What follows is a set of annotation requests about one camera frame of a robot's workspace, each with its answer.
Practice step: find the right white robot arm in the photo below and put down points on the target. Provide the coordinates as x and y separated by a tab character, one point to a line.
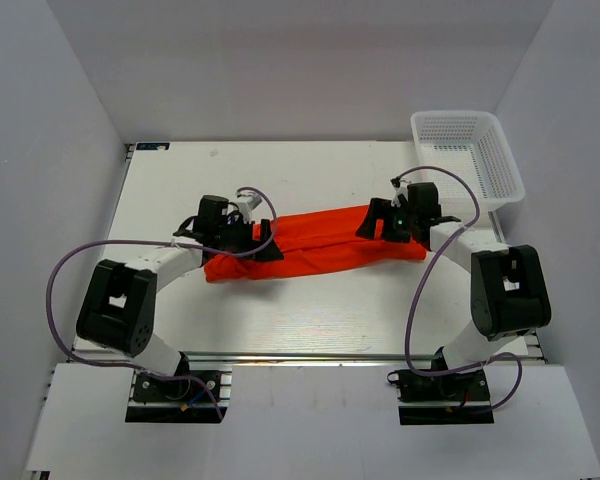
508	297

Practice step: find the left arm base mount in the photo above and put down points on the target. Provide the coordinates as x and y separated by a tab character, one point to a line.
153	401

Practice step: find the white plastic mesh basket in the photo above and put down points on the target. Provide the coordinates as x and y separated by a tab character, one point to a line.
473	146

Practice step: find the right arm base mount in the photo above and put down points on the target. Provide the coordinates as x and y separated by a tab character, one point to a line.
457	399

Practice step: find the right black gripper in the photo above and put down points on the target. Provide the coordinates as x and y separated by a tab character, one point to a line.
380	208

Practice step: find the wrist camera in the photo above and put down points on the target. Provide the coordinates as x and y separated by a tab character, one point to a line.
400	185
246	204

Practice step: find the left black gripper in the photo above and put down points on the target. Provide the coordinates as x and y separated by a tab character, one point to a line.
251	243

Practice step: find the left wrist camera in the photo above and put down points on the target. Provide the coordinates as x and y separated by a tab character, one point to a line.
246	204

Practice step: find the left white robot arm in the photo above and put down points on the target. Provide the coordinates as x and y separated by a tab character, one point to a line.
119	308

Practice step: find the orange t shirt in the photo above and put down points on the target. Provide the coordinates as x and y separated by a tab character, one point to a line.
315	243

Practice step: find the blue label sticker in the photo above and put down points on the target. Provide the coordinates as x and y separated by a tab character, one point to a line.
152	146

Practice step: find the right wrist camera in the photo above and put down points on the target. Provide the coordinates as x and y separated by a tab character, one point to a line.
400	185

